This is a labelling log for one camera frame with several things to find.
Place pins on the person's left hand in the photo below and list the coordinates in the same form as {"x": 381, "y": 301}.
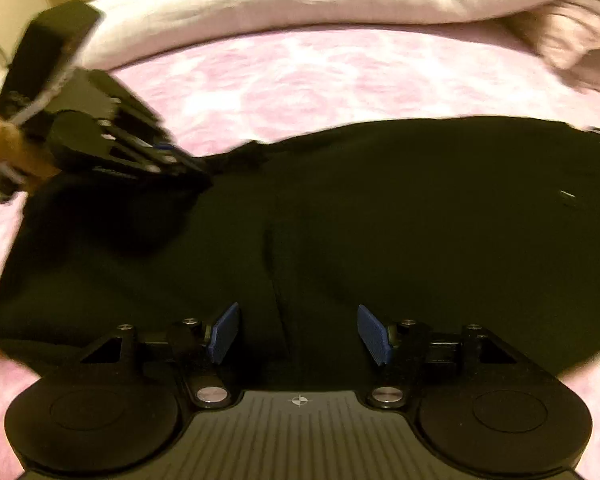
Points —
{"x": 0, "y": 140}

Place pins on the pink crumpled pillow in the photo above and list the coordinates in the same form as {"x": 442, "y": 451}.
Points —
{"x": 575, "y": 40}

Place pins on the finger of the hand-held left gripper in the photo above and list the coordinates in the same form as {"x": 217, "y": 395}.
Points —
{"x": 165, "y": 160}

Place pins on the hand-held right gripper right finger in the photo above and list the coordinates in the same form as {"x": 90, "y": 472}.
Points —
{"x": 372, "y": 335}

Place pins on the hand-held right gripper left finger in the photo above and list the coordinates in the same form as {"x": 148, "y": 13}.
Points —
{"x": 225, "y": 332}

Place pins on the black pants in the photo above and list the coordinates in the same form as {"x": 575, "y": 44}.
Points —
{"x": 380, "y": 220}

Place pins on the pink floral bed sheet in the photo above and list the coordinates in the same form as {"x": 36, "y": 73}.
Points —
{"x": 280, "y": 90}

